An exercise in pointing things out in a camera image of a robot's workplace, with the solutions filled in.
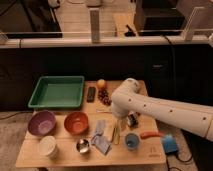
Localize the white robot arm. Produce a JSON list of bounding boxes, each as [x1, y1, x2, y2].
[[111, 78, 213, 142]]

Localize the red bowl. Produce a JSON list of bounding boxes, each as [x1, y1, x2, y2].
[[64, 111, 89, 135]]

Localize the small steel bowl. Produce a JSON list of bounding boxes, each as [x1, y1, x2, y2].
[[76, 139, 90, 154]]

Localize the purple bowl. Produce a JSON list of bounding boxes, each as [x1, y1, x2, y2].
[[28, 110, 56, 136]]

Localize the metal fork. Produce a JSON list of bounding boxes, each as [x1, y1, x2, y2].
[[96, 109, 112, 114]]

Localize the blue cup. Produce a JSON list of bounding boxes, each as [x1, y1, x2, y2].
[[125, 133, 139, 150]]

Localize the orange carrot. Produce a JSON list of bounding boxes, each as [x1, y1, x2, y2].
[[140, 131, 165, 139]]

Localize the grey cloth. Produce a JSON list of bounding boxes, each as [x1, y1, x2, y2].
[[91, 120, 111, 155]]

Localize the purple grapes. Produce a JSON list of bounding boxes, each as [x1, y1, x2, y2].
[[98, 89, 112, 106]]

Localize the wooden table board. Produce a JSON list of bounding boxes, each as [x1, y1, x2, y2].
[[15, 79, 167, 169]]

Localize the black remote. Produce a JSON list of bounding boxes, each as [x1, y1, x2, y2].
[[87, 87, 96, 102]]

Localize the orange fruit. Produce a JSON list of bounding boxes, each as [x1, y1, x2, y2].
[[97, 79, 106, 89]]

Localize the blue tape dispenser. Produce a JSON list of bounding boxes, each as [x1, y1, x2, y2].
[[161, 135, 178, 154]]

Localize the green plastic tray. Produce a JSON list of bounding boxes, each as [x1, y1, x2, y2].
[[28, 76, 85, 109]]

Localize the white cup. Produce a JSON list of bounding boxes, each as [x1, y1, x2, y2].
[[38, 136, 58, 158]]

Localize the black box background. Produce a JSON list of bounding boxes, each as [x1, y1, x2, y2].
[[134, 0, 185, 36]]

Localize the white post right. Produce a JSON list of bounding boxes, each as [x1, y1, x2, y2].
[[181, 6, 204, 41]]

